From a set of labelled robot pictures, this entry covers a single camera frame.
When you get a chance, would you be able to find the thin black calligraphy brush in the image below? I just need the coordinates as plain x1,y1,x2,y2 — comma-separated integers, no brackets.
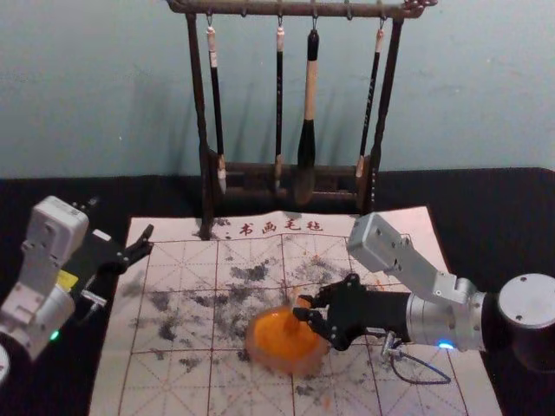
272,25,288,194
205,25,229,196
355,29,388,180

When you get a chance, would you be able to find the dark wooden brush rack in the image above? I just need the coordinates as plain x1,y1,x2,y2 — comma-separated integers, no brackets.
166,0,439,242

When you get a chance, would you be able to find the right gripper thin dark cable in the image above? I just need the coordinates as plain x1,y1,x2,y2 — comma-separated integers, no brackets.
380,330,453,387

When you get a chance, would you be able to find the large tan-handled calligraphy brush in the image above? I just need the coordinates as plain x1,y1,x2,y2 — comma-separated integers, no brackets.
291,29,323,206

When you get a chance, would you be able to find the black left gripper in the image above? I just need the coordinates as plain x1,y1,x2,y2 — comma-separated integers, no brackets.
57,224,156,302

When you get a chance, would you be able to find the dish of orange paint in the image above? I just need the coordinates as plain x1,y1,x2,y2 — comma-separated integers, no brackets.
244,302,331,376

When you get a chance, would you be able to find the white felt mat red grid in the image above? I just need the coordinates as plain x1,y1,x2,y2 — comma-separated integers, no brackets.
88,205,505,416

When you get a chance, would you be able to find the orange-stained calligraphy brush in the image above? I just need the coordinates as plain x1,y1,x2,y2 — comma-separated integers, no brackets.
283,290,306,335

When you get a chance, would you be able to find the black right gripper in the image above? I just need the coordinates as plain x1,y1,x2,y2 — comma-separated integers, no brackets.
292,272,412,353

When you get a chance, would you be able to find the black table cloth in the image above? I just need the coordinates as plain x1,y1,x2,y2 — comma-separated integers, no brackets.
0,166,555,416

